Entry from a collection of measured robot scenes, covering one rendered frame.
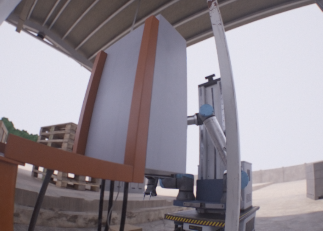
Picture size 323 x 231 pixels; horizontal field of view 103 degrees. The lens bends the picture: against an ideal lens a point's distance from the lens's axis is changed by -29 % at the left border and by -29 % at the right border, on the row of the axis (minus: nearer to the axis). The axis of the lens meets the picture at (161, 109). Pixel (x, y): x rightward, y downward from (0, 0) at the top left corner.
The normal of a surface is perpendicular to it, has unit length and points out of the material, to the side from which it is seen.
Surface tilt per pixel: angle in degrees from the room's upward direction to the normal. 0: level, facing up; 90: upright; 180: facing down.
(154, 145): 90
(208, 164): 90
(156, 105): 90
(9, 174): 90
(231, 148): 99
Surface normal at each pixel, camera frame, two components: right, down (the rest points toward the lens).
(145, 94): 0.78, -0.21
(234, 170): -0.62, -0.19
